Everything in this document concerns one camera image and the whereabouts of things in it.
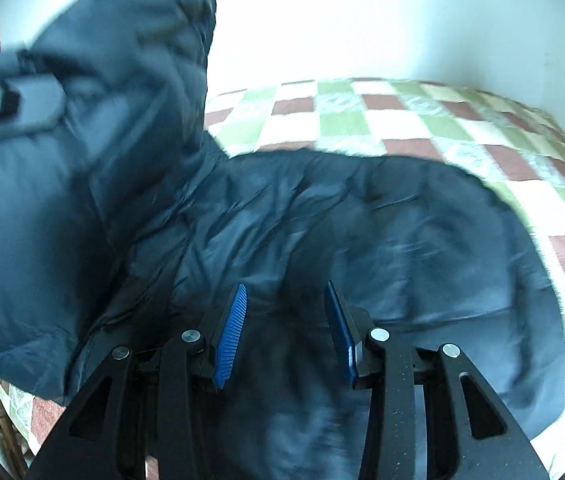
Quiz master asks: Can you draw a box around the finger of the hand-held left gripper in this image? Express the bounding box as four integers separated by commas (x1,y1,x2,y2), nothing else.
0,74,66,149

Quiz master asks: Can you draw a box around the dark navy puffer jacket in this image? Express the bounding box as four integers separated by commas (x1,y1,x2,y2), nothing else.
0,0,565,480

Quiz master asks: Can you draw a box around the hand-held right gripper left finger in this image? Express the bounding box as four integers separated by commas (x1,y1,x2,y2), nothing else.
26,283,249,480

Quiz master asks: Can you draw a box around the checkered green brown bedspread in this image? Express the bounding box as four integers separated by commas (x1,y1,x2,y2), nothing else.
0,77,565,477

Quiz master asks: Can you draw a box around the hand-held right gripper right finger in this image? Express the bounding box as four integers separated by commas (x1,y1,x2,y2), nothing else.
323,280,549,480

